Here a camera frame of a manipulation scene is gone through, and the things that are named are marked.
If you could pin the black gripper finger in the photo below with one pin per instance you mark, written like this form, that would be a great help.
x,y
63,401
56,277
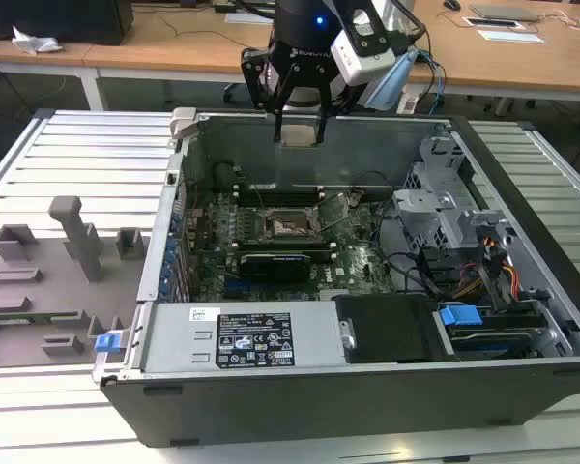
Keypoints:
x,y
323,121
261,82

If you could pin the silver square CPU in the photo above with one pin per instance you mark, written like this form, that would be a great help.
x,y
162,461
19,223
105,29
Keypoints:
x,y
299,135

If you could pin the black RAM slot white clips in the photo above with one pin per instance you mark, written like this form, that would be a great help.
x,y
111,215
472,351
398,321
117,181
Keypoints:
x,y
319,256
280,188
285,245
280,198

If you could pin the black CPU socket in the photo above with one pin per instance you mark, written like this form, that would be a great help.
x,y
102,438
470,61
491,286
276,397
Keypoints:
x,y
290,224

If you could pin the blue expansion slot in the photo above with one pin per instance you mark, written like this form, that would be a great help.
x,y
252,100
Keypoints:
x,y
237,289

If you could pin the black chair base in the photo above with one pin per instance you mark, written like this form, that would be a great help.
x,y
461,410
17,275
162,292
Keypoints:
x,y
234,92

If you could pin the black power adapter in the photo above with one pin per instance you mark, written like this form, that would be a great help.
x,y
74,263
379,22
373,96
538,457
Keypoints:
x,y
224,8

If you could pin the round coin cell battery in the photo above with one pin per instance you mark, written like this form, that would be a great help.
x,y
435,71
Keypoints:
x,y
356,195

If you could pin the white plastic block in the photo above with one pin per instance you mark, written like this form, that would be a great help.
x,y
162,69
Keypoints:
x,y
408,104

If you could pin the wooden top office desk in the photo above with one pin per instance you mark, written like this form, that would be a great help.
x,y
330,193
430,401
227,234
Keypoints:
x,y
512,63
29,60
174,53

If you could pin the silver metal drive cage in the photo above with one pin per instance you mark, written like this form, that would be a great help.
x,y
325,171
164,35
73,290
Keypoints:
x,y
435,208

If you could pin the green motherboard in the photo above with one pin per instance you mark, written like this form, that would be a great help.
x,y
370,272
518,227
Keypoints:
x,y
353,261

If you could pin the black computer mouse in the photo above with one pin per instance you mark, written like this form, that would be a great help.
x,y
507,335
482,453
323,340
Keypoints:
x,y
452,5

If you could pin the blue card retention clip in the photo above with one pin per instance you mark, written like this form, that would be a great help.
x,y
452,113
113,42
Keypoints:
x,y
169,264
177,223
166,278
172,246
164,290

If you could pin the white framed tablet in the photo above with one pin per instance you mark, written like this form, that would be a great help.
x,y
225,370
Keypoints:
x,y
490,22

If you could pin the grey laptop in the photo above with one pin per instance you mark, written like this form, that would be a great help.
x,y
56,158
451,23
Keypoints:
x,y
505,12

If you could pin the white blue paper sheet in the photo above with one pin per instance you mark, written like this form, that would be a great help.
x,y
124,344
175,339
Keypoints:
x,y
510,36

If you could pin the black computer box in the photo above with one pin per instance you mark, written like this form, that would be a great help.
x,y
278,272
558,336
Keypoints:
x,y
53,19

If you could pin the black plastic shroud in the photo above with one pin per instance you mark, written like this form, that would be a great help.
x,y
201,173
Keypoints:
x,y
386,328

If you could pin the crumpled white paper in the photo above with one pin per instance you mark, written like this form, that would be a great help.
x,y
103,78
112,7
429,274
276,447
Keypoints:
x,y
34,43

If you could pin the blue disk carrier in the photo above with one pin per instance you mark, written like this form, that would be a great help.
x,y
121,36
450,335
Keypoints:
x,y
461,316

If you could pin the silver power supply with label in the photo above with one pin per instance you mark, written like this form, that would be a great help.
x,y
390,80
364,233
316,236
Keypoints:
x,y
174,338

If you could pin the grey parts rack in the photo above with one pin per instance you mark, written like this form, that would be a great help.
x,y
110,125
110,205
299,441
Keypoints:
x,y
77,290

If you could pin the black hard disk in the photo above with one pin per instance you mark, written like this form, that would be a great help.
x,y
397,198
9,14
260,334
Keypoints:
x,y
493,340

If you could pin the black open PC case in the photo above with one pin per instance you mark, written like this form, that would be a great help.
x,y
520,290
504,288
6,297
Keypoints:
x,y
319,411

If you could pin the blue case latch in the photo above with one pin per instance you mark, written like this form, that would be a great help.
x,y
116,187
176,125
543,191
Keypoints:
x,y
105,343

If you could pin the green RAM stick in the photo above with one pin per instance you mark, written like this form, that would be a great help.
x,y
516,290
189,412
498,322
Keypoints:
x,y
38,316

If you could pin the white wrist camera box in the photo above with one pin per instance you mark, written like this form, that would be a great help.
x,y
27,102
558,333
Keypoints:
x,y
360,60

